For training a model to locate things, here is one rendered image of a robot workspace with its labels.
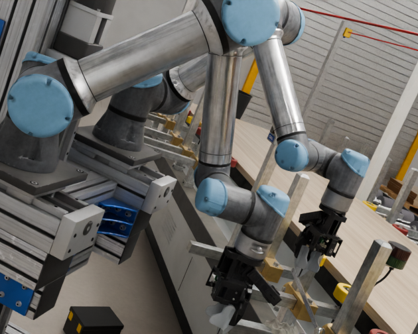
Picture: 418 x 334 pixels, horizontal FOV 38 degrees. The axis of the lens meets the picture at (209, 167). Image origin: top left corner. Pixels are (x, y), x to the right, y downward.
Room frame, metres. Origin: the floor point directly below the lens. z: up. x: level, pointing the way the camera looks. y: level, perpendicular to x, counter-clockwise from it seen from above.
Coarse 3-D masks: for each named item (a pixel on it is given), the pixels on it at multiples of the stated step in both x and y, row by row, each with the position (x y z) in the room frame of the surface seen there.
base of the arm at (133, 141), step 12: (108, 108) 1.72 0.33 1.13; (108, 120) 1.69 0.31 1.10; (120, 120) 1.69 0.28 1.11; (132, 120) 1.70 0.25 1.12; (144, 120) 1.73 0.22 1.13; (96, 132) 1.69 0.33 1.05; (108, 132) 1.68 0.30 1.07; (120, 132) 1.68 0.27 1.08; (132, 132) 1.70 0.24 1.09; (120, 144) 1.68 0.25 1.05; (132, 144) 1.69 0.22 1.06
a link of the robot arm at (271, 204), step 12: (264, 192) 1.26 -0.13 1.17; (276, 192) 1.27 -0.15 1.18; (264, 204) 1.25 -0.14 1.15; (276, 204) 1.25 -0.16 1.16; (288, 204) 1.27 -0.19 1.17; (252, 216) 1.24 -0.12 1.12; (264, 216) 1.25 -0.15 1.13; (276, 216) 1.26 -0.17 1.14; (252, 228) 1.26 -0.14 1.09; (264, 228) 1.25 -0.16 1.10; (276, 228) 1.27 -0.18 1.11; (264, 240) 1.26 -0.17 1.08
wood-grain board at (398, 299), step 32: (256, 128) 4.27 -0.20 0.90; (256, 160) 3.09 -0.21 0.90; (320, 192) 2.95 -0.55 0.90; (352, 224) 2.55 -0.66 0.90; (384, 224) 2.82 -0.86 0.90; (352, 256) 2.06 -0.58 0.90; (416, 256) 2.44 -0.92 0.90; (384, 288) 1.85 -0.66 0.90; (416, 288) 1.99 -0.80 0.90; (384, 320) 1.58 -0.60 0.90; (416, 320) 1.68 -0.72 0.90
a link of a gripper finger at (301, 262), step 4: (304, 248) 1.56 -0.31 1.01; (308, 248) 1.54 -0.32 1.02; (300, 252) 1.56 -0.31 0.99; (304, 252) 1.55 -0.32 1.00; (308, 252) 1.54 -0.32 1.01; (300, 256) 1.56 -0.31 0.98; (304, 256) 1.54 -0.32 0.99; (296, 260) 1.56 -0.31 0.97; (300, 260) 1.55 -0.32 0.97; (304, 260) 1.54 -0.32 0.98; (296, 264) 1.56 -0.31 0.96; (300, 264) 1.55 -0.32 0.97; (304, 264) 1.53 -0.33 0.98; (296, 268) 1.56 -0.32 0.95; (300, 268) 1.56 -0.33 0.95; (304, 268) 1.52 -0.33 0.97; (296, 272) 1.56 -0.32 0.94; (300, 272) 1.57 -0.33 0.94
